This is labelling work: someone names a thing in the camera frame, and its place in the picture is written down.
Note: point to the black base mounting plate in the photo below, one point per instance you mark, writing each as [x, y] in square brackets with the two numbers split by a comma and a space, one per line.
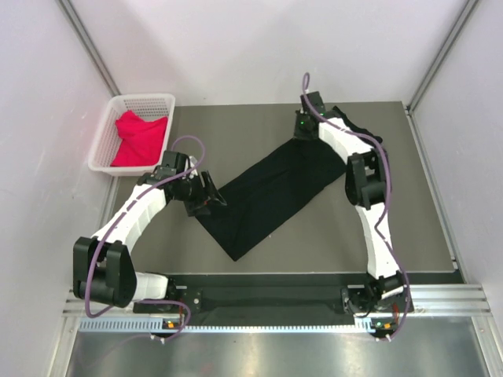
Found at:
[282, 299]

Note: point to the aluminium frame rail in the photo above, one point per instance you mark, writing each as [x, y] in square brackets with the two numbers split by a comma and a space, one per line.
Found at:
[428, 300]

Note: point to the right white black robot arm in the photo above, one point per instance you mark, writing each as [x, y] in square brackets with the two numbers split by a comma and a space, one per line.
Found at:
[366, 188]

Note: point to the crumpled red t-shirt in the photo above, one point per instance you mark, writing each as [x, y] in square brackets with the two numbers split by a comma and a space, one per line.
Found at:
[141, 141]

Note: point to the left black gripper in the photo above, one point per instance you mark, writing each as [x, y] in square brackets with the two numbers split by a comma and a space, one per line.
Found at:
[197, 206]

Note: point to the white perforated plastic basket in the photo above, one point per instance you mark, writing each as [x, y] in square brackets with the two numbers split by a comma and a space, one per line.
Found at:
[106, 141]

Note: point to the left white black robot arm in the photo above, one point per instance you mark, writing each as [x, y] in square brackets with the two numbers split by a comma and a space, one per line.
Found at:
[103, 270]

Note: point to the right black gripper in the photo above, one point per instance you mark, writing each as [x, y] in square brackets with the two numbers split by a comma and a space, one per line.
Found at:
[298, 133]

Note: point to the black t-shirt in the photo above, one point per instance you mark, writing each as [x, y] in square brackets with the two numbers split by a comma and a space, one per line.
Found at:
[267, 194]

